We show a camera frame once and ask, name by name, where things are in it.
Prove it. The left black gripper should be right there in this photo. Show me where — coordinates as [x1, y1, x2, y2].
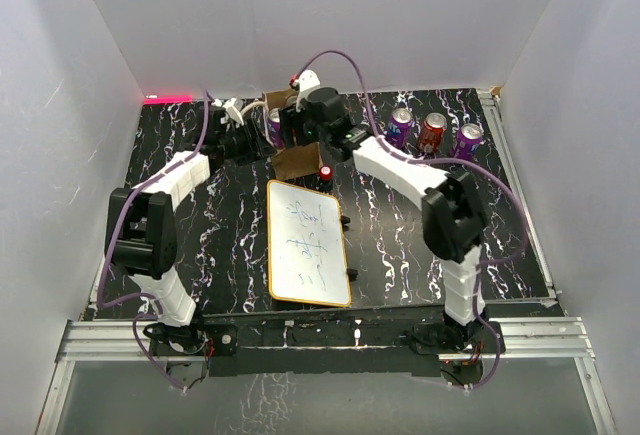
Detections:
[218, 119, 276, 167]

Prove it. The brown canvas bag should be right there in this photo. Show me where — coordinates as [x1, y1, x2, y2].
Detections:
[241, 88, 323, 181]

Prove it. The purple fanta can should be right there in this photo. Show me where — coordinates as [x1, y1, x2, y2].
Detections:
[385, 107, 414, 150]

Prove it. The red can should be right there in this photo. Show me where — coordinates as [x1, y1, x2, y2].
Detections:
[418, 112, 447, 154]

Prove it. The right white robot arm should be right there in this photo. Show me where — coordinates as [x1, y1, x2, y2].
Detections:
[275, 87, 487, 352]

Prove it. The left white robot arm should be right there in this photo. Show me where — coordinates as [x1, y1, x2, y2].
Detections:
[97, 99, 275, 354]

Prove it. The pink tape strip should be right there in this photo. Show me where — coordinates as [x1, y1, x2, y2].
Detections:
[143, 95, 193, 105]

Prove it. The white dry-erase board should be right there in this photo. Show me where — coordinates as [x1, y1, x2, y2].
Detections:
[267, 180, 351, 308]

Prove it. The black board clip lower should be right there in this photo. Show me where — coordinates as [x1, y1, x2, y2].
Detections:
[347, 268, 358, 282]

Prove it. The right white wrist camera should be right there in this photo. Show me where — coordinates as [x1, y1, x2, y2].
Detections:
[289, 69, 321, 98]

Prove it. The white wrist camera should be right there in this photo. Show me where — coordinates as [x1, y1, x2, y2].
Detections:
[211, 97, 244, 130]
[289, 69, 321, 98]

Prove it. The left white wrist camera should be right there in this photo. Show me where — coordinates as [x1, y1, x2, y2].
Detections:
[211, 97, 244, 130]

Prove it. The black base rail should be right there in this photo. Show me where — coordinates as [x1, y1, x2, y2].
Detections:
[143, 304, 506, 378]

